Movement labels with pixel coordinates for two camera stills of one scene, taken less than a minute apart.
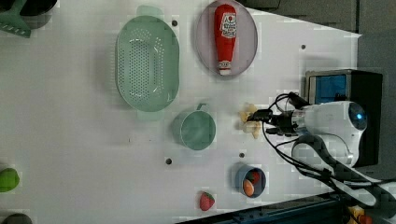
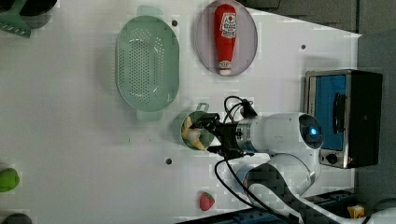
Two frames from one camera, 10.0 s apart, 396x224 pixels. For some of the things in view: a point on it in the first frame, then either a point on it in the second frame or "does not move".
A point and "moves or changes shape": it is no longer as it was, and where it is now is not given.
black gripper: [284, 122] -> [227, 133]
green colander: [148, 63] does not move
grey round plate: [246, 43] does not move
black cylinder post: [35, 13] does not move
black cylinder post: [17, 218] does not move
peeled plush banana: [249, 126] moves or changes shape
